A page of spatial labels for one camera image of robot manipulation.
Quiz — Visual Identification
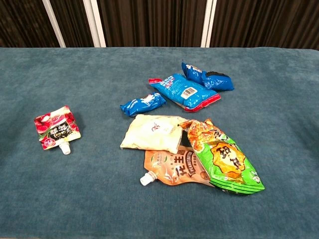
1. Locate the white vertical post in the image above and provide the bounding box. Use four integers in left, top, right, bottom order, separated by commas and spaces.
200, 0, 218, 48
83, 0, 107, 48
41, 0, 67, 48

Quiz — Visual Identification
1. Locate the orange peanut butter spout pouch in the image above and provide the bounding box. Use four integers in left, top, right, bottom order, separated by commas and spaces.
140, 148, 215, 188

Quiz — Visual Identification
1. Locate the teal table cloth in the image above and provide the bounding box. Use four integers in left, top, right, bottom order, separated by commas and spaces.
0, 46, 319, 239

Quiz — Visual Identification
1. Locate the large blue red-edged bag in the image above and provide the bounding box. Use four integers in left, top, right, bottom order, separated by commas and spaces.
148, 73, 222, 114

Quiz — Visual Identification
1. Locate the cream white pouch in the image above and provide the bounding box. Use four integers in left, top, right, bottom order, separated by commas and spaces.
120, 114, 189, 154

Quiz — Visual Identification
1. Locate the green orange chip bag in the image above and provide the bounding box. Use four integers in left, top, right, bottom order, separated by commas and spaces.
179, 118, 266, 196

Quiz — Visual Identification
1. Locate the blue packet with black end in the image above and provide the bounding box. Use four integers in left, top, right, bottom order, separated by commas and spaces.
201, 70, 235, 92

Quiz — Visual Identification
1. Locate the red spout drink pouch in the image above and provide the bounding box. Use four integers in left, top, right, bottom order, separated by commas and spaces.
33, 105, 82, 156

